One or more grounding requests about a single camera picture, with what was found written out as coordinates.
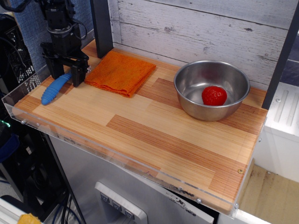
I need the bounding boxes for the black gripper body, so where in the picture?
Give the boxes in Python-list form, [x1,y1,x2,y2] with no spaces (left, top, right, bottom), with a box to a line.
[41,28,89,71]

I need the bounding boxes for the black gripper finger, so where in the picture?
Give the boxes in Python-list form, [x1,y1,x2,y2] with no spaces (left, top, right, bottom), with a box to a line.
[71,66,87,87]
[45,58,64,79]

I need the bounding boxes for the blue handled metal fork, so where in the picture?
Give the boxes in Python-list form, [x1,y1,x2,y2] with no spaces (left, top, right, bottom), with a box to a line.
[41,73,72,105]

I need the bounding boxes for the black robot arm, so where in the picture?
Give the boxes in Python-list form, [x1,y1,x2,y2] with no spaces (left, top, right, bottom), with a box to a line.
[37,0,90,87]

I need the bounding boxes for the orange folded cloth napkin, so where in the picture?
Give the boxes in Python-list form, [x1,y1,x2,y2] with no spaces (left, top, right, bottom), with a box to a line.
[85,51,156,98]

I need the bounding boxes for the stainless steel cabinet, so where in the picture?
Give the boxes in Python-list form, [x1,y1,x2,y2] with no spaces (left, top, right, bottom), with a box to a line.
[50,137,219,224]

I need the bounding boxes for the stainless steel bowl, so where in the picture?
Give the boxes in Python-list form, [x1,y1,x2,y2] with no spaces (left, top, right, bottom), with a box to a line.
[174,60,250,121]

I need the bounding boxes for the clear acrylic table guard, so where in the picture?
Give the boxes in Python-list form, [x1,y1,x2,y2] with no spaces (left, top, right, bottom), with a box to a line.
[4,50,267,215]

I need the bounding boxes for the red toy strawberry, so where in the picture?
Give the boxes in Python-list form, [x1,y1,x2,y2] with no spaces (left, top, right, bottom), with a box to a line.
[201,86,227,106]

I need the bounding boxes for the white block with ridges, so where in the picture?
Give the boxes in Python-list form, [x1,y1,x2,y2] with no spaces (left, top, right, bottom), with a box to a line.
[265,82,299,137]

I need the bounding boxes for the dark right vertical post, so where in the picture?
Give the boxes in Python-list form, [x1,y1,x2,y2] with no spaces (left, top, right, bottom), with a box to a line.
[262,1,299,110]

